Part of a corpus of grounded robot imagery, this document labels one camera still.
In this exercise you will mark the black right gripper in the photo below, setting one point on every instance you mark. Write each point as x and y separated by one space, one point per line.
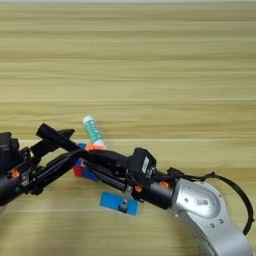
156 193

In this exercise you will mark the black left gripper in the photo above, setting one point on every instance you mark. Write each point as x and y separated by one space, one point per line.
16 185

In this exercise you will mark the black box white label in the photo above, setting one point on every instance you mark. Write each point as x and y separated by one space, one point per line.
141 163
8 150

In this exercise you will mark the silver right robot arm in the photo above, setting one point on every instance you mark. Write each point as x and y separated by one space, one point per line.
213 213

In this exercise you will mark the blue rectangular block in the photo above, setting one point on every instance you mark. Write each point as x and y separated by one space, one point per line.
111 201

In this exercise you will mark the left black box white label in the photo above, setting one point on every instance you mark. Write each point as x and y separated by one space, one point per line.
8 150

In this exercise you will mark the green white glue stick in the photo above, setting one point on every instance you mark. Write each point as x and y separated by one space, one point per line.
93 131

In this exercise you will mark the colourful puzzle cube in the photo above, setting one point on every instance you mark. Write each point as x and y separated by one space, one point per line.
87 174

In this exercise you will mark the right black box white label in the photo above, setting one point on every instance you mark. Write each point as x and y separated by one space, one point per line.
141 163

